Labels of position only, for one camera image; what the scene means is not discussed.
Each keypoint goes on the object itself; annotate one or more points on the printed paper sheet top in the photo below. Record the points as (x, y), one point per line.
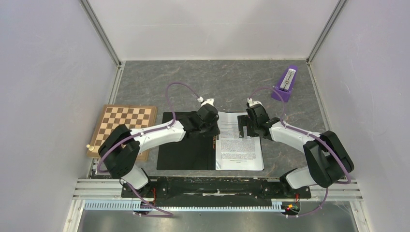
(233, 152)

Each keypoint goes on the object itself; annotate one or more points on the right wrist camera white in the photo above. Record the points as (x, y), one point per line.
(252, 103)

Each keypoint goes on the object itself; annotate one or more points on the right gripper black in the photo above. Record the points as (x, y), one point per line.
(244, 120)

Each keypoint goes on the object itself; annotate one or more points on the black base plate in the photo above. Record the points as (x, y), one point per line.
(218, 191)

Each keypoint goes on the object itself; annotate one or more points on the wooden chessboard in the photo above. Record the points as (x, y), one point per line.
(113, 115)

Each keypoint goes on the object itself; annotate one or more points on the aluminium frame rail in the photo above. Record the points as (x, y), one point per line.
(109, 189)

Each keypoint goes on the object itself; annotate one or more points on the purple metronome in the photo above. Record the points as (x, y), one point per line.
(285, 84)

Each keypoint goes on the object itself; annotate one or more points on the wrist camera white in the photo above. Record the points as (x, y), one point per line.
(252, 103)
(203, 101)

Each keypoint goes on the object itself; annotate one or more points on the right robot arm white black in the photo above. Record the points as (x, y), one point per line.
(327, 160)

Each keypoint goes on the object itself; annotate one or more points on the white chess pawn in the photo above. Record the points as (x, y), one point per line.
(90, 147)

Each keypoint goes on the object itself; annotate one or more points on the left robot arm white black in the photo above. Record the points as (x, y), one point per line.
(119, 151)

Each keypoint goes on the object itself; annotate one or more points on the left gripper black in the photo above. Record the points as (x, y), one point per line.
(215, 130)

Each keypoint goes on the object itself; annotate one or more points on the teal folder black inside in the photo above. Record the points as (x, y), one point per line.
(188, 154)

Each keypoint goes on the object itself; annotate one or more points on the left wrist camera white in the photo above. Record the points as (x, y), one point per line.
(203, 101)

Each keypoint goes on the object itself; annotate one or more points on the white toothed cable duct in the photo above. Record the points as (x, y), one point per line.
(135, 205)

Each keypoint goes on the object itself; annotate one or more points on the metal folder clip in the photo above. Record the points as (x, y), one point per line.
(214, 142)

